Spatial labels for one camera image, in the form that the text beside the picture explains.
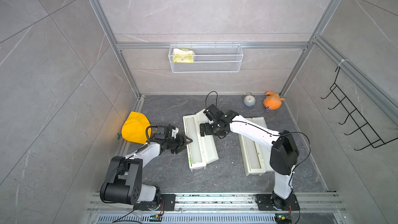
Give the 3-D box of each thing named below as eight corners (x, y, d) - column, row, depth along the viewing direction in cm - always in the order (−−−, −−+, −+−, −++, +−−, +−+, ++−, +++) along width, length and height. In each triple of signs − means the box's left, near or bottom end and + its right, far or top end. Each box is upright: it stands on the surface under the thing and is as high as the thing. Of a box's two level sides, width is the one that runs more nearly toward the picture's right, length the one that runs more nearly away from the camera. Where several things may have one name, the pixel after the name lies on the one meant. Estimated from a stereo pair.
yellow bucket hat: (117, 143, 96) (115, 142, 94) (129, 113, 111) (127, 111, 110) (148, 143, 96) (147, 142, 94) (156, 113, 111) (155, 111, 110)
